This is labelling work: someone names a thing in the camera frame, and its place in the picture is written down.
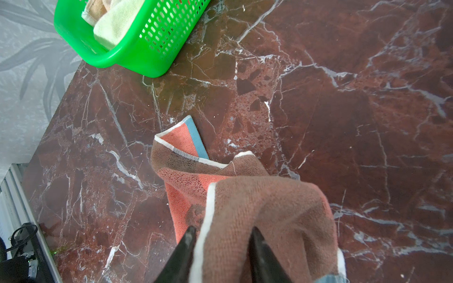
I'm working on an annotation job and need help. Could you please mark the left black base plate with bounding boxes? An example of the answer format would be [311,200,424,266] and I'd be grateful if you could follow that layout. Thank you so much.
[0,222,47,283]

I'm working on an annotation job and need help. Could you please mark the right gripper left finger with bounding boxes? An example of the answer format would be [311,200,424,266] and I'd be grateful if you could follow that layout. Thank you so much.
[154,226,197,283]

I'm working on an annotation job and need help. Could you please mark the green plastic basket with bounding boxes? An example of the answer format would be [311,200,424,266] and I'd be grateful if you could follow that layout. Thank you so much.
[54,1,209,78]

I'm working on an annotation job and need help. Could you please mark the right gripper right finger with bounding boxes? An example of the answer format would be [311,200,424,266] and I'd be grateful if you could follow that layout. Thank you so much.
[248,226,292,283]

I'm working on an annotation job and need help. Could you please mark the yellow green towel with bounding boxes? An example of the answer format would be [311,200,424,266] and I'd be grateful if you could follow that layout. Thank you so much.
[94,0,145,50]

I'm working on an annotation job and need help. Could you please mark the aluminium front rail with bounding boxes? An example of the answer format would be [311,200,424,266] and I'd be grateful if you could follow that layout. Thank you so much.
[1,164,62,283]

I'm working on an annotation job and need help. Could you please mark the pink brown bear towel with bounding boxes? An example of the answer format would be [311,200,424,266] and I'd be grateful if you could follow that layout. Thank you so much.
[151,116,347,283]

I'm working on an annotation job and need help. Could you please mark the peach patterned towel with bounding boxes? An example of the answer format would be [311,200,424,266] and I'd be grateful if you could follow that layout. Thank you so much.
[81,0,112,27]

